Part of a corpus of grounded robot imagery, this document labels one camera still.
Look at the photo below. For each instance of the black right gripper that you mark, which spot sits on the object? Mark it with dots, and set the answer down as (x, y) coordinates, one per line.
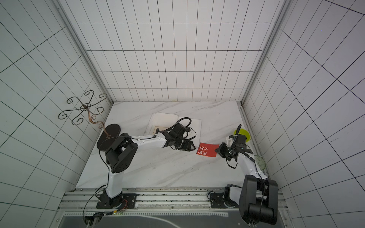
(224, 149)

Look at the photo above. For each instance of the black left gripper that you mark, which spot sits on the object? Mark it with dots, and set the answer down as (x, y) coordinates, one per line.
(188, 146)

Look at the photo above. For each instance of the red photo card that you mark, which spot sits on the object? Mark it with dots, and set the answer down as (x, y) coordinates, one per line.
(207, 150)

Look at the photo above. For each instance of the white photo album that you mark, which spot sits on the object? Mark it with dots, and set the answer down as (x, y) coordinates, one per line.
(163, 121)

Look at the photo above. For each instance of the cream patterned photo card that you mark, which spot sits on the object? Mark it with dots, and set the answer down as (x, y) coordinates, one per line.
(156, 130)

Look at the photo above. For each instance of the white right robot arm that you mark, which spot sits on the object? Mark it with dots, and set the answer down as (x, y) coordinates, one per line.
(257, 198)

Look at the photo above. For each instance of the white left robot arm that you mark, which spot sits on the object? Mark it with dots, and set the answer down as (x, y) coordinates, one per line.
(121, 152)

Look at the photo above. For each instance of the lime green plastic bowl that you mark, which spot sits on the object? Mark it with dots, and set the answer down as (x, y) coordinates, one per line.
(245, 133)

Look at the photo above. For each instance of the clear green glass cup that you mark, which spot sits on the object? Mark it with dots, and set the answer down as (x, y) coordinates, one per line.
(260, 162)

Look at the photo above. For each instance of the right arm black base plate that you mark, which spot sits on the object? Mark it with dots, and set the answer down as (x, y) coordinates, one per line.
(219, 201)

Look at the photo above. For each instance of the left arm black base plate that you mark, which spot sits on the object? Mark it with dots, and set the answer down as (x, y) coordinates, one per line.
(122, 201)

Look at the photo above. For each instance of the copper wire jewelry stand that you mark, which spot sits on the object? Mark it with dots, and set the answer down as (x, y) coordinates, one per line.
(109, 133)

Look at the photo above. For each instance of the aluminium mounting rail frame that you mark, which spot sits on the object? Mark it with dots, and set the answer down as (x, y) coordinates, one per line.
(154, 208)

